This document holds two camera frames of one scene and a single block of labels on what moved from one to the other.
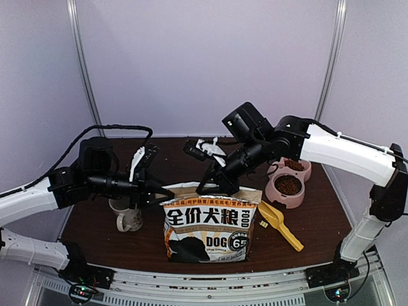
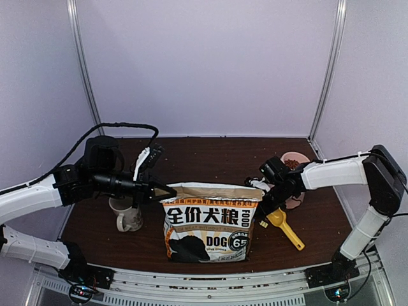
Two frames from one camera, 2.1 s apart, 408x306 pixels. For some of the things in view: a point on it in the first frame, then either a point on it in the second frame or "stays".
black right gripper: [226, 183] → [263, 211]
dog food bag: [206, 228] stays
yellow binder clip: [263, 224] stays
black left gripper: [141, 189] stays
